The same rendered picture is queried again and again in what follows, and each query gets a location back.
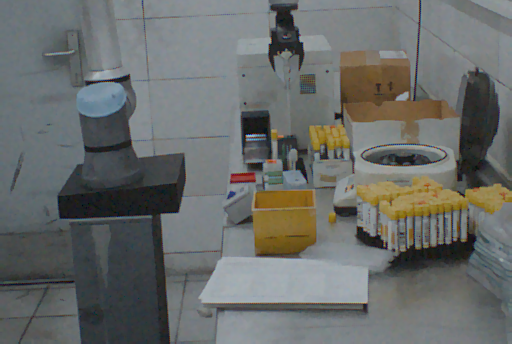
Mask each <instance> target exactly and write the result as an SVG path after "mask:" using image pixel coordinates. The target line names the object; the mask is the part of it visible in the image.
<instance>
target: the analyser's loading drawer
mask: <svg viewBox="0 0 512 344"><path fill-rule="evenodd" d="M244 152H245V163H254V162H266V160H269V145H268V137H266V134H265V135H248V136H246V138H245V148H244Z"/></svg>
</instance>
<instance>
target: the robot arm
mask: <svg viewBox="0 0 512 344"><path fill-rule="evenodd" d="M298 2H299V0H269V4H270V5H269V11H276V17H275V23H276V27H271V28H270V39H271V44H268V45H269V51H268V57H269V63H270V65H271V66H272V68H273V70H274V72H275V74H276V78H277V79H278V81H279V83H280V85H282V86H283V89H284V90H286V80H285V78H284V77H285V72H284V71H283V66H284V65H285V60H284V58H283V57H282V56H280V55H281V54H282V52H291V54H293V55H291V56H290V57H289V59H288V61H289V66H290V70H289V90H290V89H291V88H292V86H293V85H294V84H295V82H296V79H297V76H298V73H299V72H300V69H301V66H302V65H303V59H304V49H303V42H300V38H299V37H301V34H300V33H299V29H298V26H295V23H294V16H293V15H292V14H291V11H296V10H298V4H296V3H298ZM78 10H79V15H80V20H81V25H82V30H83V37H84V42H85V47H86V58H87V63H88V68H89V71H88V73H87V74H86V77H85V78H84V79H85V85H86V87H84V88H82V89H81V90H80V91H79V92H78V93H77V103H76V105H77V109H78V111H79V122H80V127H81V132H82V139H83V144H84V149H85V158H84V163H83V168H82V174H81V179H82V185H83V186H85V187H87V188H93V189H105V188H113V187H119V186H126V185H129V184H132V183H134V182H136V181H138V180H140V179H142V178H143V177H144V172H143V167H142V166H141V162H140V160H139V159H138V157H137V155H136V152H135V151H134V147H133V145H132V139H131V132H130V127H129V119H130V118H131V117H132V116H133V114H134V111H135V108H136V104H137V98H136V93H135V91H134V88H133V86H132V82H131V77H130V72H129V71H128V70H127V69H126V68H125V67H124V66H123V65H122V59H121V54H120V43H119V37H118V31H117V25H116V20H115V14H114V9H113V0H78ZM294 51H295V52H294ZM277 52H279V53H277ZM279 54H280V55H279Z"/></svg>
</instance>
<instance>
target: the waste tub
mask: <svg viewBox="0 0 512 344"><path fill-rule="evenodd" d="M251 212H253V228H254V246H255V255H267V254H293V253H301V252H303V251H305V249H306V248H307V247H308V246H314V244H315V242H317V223H316V191H315V189H303V190H279V191H256V192H254V195H253V202H252V209H251Z"/></svg>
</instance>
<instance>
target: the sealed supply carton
mask: <svg viewBox="0 0 512 344"><path fill-rule="evenodd" d="M410 67H411V65H410V60H409V58H408V55H407V53H406V51H405V50H365V51H353V52H341V53H340V65H339V72H340V105H341V113H342V114H343V103H344V104H348V103H350V104H357V103H362V102H366V103H373V104H375V105H377V106H378V107H380V106H382V105H383V103H384V102H387V101H396V99H397V98H398V96H400V95H402V94H404V93H405V92H409V93H408V98H407V99H406V101H411V70H410Z"/></svg>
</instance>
